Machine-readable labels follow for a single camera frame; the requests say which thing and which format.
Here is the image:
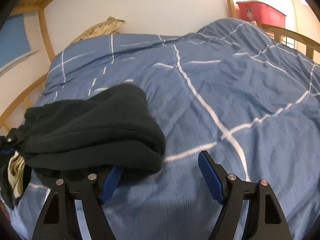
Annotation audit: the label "black pants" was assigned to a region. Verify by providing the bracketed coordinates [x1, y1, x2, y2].
[1, 83, 165, 209]

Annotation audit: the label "blue window blind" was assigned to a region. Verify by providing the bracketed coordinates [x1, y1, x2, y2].
[0, 14, 31, 68]

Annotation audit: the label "blue checked duvet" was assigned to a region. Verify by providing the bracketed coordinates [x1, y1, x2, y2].
[10, 17, 320, 240]

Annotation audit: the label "patterned beige pillow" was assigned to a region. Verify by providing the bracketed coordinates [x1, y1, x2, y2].
[69, 16, 126, 46]

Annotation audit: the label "red storage bin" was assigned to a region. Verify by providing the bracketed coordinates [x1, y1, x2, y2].
[236, 1, 286, 28]

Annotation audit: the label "wooden bunk bed frame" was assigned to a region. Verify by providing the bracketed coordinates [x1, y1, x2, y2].
[0, 0, 320, 131]

